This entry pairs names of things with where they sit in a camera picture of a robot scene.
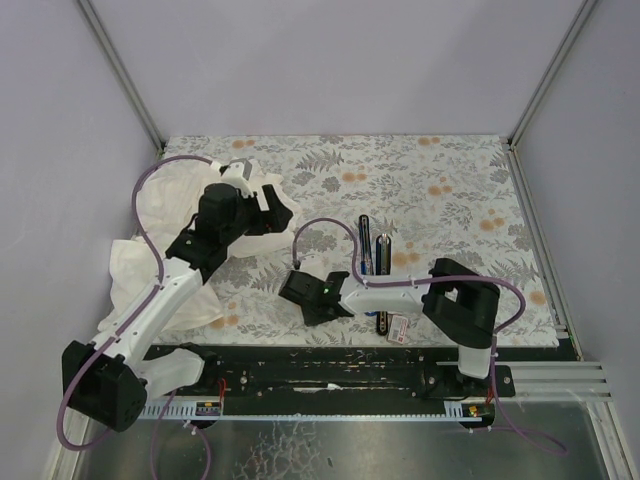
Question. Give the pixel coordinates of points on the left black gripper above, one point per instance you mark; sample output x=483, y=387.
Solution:
x=272, y=216

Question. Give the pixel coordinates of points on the left aluminium frame post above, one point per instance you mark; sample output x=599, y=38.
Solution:
x=97, y=27

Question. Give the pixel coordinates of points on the black stapler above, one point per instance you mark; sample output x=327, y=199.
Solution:
x=382, y=267

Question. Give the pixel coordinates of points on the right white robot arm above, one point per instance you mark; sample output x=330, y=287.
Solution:
x=459, y=302

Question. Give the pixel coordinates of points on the right aluminium frame post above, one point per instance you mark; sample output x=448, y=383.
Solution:
x=559, y=57

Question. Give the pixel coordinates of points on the floral tablecloth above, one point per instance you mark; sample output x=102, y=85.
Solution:
x=435, y=196

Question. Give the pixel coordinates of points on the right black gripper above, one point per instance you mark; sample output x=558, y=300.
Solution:
x=298, y=288

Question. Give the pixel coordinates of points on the aluminium frame post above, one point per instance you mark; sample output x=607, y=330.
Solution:
x=97, y=27
x=559, y=57

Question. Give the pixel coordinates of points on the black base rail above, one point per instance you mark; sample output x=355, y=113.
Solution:
x=425, y=373

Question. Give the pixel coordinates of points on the blue stapler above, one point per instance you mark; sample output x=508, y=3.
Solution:
x=366, y=260

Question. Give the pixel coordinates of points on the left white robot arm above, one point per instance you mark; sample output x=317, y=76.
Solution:
x=109, y=379

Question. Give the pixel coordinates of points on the white slotted cable duct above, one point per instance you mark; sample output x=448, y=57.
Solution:
x=319, y=406

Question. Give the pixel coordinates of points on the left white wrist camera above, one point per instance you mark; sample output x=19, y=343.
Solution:
x=236, y=173

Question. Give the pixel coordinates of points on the red white staple box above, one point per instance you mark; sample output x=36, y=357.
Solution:
x=398, y=328

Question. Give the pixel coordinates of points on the white cloth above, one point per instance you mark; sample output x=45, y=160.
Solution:
x=164, y=200

